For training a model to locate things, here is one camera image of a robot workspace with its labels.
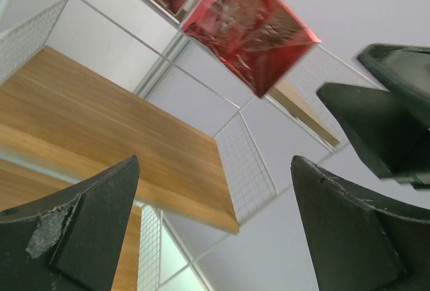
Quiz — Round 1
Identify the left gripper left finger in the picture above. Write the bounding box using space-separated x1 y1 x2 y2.
1 155 140 290

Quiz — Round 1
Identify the white wire wooden shelf rack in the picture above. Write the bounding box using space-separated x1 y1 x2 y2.
1 0 371 290

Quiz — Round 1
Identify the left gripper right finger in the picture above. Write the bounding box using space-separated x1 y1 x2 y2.
291 155 429 290

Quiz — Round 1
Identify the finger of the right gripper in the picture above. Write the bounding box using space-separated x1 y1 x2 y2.
316 83 429 179
357 43 429 116

